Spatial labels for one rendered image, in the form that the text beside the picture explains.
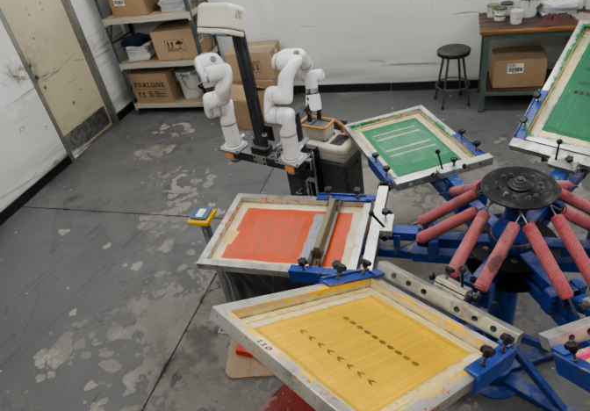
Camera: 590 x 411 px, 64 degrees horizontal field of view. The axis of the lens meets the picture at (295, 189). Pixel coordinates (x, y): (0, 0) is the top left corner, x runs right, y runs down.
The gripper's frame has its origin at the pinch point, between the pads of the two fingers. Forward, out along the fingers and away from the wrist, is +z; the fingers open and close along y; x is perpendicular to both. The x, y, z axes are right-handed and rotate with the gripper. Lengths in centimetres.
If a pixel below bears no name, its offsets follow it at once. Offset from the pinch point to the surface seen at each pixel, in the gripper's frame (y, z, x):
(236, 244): -77, 53, -2
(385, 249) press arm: -39, 58, -68
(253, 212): -53, 44, 8
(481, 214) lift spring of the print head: -42, 32, -115
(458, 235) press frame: -27, 50, -100
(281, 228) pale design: -56, 49, -15
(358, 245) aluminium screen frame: -51, 53, -60
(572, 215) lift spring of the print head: -25, 35, -145
